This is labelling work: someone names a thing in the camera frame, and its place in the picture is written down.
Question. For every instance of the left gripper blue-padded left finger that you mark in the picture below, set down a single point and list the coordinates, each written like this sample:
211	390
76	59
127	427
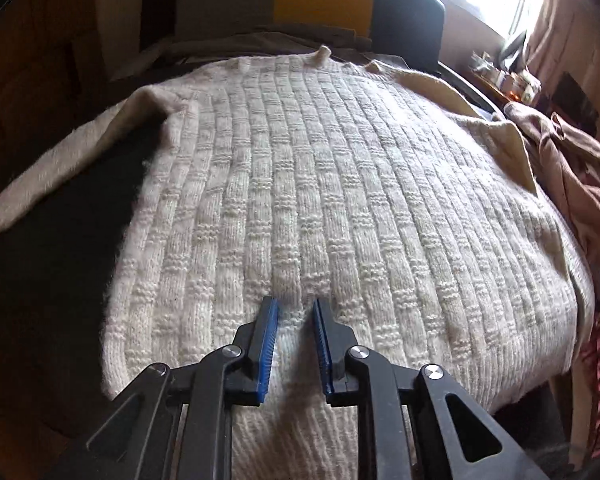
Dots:
177	422

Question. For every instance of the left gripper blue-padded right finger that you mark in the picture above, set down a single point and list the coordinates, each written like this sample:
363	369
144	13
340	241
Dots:
412	423

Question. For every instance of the cream knitted sweater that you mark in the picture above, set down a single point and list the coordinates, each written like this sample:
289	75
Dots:
176	211

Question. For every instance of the pink brown clothes pile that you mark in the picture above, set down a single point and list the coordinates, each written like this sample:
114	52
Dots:
566	162

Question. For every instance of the cluttered side shelf items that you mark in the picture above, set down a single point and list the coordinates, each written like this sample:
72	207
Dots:
505	77

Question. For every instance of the grey blanket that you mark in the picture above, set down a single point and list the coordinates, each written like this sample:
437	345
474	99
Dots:
265	40

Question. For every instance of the pink curtain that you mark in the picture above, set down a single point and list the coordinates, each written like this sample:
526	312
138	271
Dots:
566	41

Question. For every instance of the grey yellow black cushion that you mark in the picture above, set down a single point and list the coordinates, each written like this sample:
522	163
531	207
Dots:
409	29

